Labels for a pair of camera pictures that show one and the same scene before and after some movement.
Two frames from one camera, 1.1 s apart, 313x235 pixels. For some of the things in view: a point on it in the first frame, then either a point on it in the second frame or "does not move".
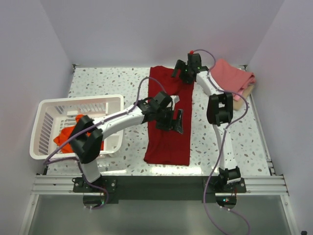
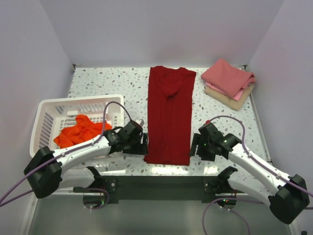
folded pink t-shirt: [228, 78] does not move
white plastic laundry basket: [53, 115] does not move
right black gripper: [179, 65] to [205, 156]
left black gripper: [172, 124] to [136, 150]
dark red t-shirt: [170, 147] does not move
